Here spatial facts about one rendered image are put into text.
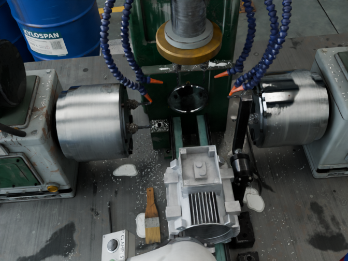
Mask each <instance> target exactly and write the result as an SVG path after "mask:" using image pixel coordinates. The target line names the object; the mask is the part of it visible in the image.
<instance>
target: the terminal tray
mask: <svg viewBox="0 0 348 261"><path fill-rule="evenodd" d="M210 148H213V150H210ZM182 150H185V152H182ZM178 160H179V173H180V184H181V196H182V197H183V199H185V198H187V196H189V197H190V196H191V194H192V196H195V193H196V195H198V193H199V194H200V195H201V193H202V194H205V192H206V194H208V192H209V193H210V194H212V192H213V195H215V193H216V195H219V196H220V194H221V191H222V180H221V174H220V168H219V162H218V156H217V152H216V146H215V145H212V146H199V147H187V148H179V157H178ZM215 179H218V182H216V181H215ZM186 181H188V184H185V182H186Z"/></svg>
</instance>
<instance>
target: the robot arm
mask: <svg viewBox="0 0 348 261"><path fill-rule="evenodd" d="M109 261H217V260H216V259H215V245H214V243H213V242H208V241H206V240H204V239H201V238H200V237H197V236H196V237H194V238H192V237H186V235H185V231H180V232H179V235H174V239H173V240H171V239H167V240H165V241H164V242H163V243H161V244H160V245H159V246H157V247H154V248H152V251H150V252H148V253H144V254H141V255H138V256H134V257H130V258H126V259H121V260H109Z"/></svg>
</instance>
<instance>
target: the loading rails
mask: <svg viewBox="0 0 348 261"><path fill-rule="evenodd" d="M169 120H170V128H169V130H170V134H171V148H164V149H163V150H164V159H171V158H172V160H175V159H177V160H178V157H179V148H187V147H199V146H212V145H215V146H216V152H217V155H218V153H219V152H218V145H217V144H212V139H211V133H210V125H209V120H208V114H207V113H205V115H197V116H196V138H197V144H189V145H183V139H182V128H181V118H180V117H173V118H172V116H171V115H170V116H169ZM172 121H173V124H172ZM173 136H174V137H173ZM174 142H175V143H174ZM175 155H176V157H175ZM214 245H215V259H216V260H217V261H231V257H230V251H229V249H230V246H229V245H228V243H221V242H220V243H217V245H216V244H214Z"/></svg>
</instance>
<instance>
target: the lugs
mask: <svg viewBox="0 0 348 261"><path fill-rule="evenodd" d="M217 158H218V162H219V167H221V166H223V165H224V164H225V163H224V158H222V157H220V156H217ZM170 168H171V169H173V170H177V169H179V160H177V159H175V160H173V161H172V162H170ZM223 221H224V225H226V226H229V227H231V226H233V225H235V224H236V222H235V217H234V216H232V215H229V214H228V215H226V216H224V217H223ZM186 228H187V226H186V220H185V219H178V220H176V221H175V229H176V230H180V231H181V230H184V229H186ZM230 241H231V238H229V239H228V240H226V241H223V242H222V243H228V242H230Z"/></svg>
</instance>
